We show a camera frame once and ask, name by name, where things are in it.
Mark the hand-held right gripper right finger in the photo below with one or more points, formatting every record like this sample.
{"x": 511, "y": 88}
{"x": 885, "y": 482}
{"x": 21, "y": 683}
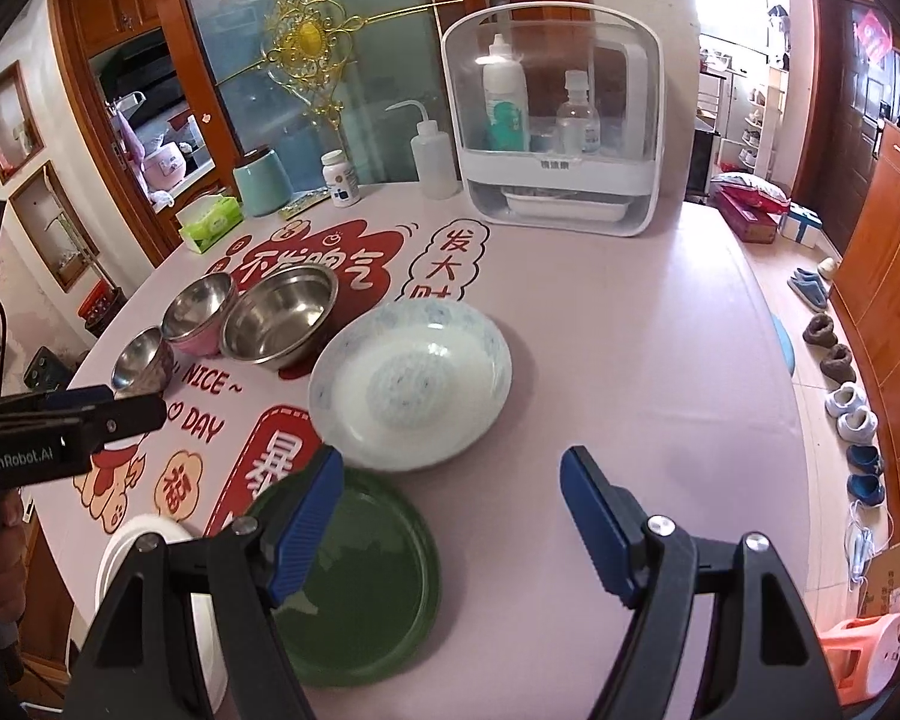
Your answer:
{"x": 596, "y": 532}

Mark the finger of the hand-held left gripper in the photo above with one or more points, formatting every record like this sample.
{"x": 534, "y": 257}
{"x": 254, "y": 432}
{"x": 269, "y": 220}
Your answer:
{"x": 52, "y": 401}
{"x": 120, "y": 416}

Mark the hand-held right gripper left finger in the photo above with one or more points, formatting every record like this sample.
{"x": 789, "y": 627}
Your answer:
{"x": 307, "y": 532}

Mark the small steel bowl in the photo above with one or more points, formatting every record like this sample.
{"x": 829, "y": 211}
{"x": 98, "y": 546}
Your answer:
{"x": 141, "y": 364}

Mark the green plate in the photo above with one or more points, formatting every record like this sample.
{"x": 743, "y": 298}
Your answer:
{"x": 367, "y": 577}

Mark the pink-sided steel bowl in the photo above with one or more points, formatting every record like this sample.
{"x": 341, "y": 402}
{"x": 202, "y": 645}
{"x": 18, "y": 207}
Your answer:
{"x": 195, "y": 311}

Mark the white bowl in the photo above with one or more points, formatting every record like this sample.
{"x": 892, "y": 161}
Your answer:
{"x": 206, "y": 645}

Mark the white patterned plate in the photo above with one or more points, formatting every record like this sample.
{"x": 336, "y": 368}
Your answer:
{"x": 412, "y": 382}

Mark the large steel bowl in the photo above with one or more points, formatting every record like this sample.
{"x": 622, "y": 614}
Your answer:
{"x": 277, "y": 319}

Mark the person's left hand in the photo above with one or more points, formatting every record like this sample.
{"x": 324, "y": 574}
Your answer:
{"x": 0, "y": 570}

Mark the red basket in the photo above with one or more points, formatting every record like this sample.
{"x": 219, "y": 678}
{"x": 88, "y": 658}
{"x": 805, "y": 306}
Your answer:
{"x": 97, "y": 307}

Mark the pink rice cooker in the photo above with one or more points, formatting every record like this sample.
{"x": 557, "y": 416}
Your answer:
{"x": 168, "y": 165}

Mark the green tissue box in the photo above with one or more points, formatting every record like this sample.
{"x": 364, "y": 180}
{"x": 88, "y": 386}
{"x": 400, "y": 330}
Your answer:
{"x": 210, "y": 221}

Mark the wooden kitchen cabinet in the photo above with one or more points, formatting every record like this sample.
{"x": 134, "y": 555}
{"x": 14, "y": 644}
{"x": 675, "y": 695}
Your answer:
{"x": 97, "y": 7}

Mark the teal canister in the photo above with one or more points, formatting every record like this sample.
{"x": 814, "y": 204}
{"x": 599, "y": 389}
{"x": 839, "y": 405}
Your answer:
{"x": 264, "y": 184}

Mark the blue shoe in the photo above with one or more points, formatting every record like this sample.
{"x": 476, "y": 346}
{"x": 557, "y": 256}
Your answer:
{"x": 865, "y": 459}
{"x": 867, "y": 489}

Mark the white shoe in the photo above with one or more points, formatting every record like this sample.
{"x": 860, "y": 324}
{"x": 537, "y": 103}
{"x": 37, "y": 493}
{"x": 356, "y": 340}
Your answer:
{"x": 857, "y": 424}
{"x": 846, "y": 399}

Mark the orange plastic stool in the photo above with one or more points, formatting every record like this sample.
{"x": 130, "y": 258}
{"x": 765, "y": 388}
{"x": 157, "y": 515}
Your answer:
{"x": 859, "y": 652}

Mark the brown boot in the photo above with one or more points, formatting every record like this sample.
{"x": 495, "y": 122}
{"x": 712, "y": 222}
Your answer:
{"x": 820, "y": 330}
{"x": 838, "y": 364}

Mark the cardboard box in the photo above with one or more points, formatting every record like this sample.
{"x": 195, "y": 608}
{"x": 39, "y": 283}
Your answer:
{"x": 896, "y": 577}

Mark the light blue slipper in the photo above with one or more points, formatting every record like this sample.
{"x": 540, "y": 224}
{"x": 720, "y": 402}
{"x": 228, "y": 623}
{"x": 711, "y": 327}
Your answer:
{"x": 801, "y": 283}
{"x": 814, "y": 298}

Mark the white pill bottle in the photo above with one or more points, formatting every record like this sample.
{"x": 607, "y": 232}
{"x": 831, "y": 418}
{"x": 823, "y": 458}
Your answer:
{"x": 341, "y": 180}

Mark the white tray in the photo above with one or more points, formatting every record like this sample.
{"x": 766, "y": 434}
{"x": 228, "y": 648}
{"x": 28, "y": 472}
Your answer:
{"x": 566, "y": 204}

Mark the red box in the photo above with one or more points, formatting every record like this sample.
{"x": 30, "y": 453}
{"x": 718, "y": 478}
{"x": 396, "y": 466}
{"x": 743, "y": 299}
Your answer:
{"x": 750, "y": 217}

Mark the white teal gift box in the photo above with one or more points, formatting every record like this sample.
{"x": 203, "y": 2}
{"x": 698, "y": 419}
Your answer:
{"x": 802, "y": 225}

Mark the wooden wardrobe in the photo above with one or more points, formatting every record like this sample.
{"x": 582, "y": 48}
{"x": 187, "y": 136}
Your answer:
{"x": 885, "y": 300}

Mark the white storage box clear lid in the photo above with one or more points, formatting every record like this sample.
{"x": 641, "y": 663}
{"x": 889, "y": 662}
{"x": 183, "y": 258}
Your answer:
{"x": 645, "y": 165}

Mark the patterned pillow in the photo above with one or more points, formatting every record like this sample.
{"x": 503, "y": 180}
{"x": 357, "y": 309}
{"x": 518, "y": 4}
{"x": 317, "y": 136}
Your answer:
{"x": 750, "y": 184}

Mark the gold ornament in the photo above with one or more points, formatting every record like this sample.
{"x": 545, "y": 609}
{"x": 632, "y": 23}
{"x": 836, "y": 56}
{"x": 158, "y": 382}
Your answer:
{"x": 307, "y": 37}

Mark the clear squeeze bottle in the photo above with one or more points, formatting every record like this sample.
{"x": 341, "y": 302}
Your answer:
{"x": 435, "y": 161}

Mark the small clear bottle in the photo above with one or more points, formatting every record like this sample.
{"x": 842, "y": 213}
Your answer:
{"x": 577, "y": 120}

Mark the glass door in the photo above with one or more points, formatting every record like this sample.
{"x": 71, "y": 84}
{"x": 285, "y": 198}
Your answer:
{"x": 390, "y": 90}

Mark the white bottle green label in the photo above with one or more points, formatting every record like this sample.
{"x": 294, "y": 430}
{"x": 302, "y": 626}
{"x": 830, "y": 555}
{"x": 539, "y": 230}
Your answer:
{"x": 505, "y": 101}

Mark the dark wooden door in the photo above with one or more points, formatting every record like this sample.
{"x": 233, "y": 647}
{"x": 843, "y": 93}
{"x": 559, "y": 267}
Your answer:
{"x": 840, "y": 105}

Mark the wooden wall niche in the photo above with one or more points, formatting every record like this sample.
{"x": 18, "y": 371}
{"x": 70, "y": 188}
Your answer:
{"x": 56, "y": 229}
{"x": 11, "y": 120}

